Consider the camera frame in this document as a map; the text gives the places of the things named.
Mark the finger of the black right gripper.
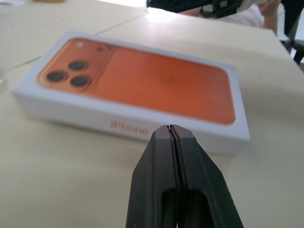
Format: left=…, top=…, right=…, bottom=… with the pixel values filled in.
left=145, top=0, right=214, bottom=14

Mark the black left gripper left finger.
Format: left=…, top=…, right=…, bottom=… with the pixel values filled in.
left=125, top=124, right=179, bottom=228

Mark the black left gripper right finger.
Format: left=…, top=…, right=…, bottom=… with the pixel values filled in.
left=171, top=124, right=246, bottom=228

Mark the person in white shirt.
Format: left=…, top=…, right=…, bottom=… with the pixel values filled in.
left=237, top=0, right=289, bottom=37

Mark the black chair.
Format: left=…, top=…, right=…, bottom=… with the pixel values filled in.
left=282, top=0, right=304, bottom=65

